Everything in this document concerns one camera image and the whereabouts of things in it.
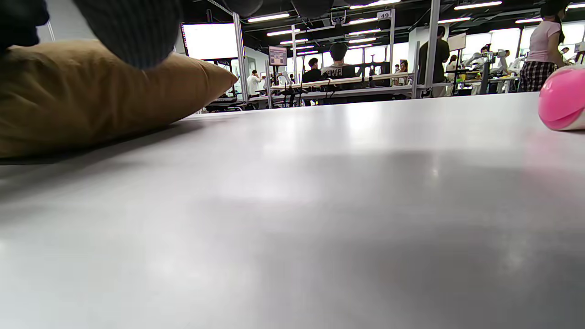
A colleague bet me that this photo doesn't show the pink lint roller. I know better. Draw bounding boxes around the pink lint roller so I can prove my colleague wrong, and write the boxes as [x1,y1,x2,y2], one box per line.
[538,64,585,132]

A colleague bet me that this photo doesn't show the small monitor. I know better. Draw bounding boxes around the small monitor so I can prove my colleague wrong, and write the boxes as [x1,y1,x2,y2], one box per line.
[269,46,288,67]

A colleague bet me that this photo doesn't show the large white screen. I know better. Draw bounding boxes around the large white screen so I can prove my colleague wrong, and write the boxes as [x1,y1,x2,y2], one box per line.
[182,23,239,61]

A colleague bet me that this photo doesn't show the row of ceiling lights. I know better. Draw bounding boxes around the row of ceiling lights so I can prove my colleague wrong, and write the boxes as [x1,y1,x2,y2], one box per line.
[247,0,585,48]

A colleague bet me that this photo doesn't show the person's right hand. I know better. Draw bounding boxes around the person's right hand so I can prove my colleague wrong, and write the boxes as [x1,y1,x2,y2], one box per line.
[0,0,334,70]

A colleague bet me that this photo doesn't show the brown square pillow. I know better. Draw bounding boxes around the brown square pillow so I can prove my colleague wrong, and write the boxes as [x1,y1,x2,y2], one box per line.
[0,39,239,159]

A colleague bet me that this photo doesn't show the silver frame post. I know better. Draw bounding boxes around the silver frame post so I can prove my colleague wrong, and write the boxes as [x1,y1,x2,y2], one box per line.
[233,12,248,102]
[425,0,441,97]

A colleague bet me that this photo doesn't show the wooden workbench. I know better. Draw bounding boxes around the wooden workbench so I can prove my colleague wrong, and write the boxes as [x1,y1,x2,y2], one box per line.
[270,73,414,90]

